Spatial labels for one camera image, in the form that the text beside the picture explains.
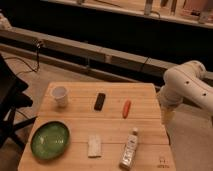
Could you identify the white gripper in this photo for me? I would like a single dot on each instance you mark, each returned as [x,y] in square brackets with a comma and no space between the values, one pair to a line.
[167,114]

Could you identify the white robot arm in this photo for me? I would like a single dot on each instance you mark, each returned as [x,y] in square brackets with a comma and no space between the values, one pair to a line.
[184,81]

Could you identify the white sponge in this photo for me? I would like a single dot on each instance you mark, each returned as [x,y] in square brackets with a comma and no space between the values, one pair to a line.
[94,146]

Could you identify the clear plastic bottle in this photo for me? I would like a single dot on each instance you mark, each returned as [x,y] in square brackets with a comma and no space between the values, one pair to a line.
[129,151]

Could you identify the black rectangular box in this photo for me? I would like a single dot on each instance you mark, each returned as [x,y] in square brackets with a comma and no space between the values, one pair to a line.
[99,101]

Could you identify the white paper cup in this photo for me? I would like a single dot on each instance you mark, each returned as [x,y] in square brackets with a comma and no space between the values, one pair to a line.
[60,95]

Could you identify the green round plate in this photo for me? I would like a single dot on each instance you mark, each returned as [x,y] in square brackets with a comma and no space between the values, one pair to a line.
[50,140]

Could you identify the black office chair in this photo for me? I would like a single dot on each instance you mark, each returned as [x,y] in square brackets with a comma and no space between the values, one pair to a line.
[12,98]

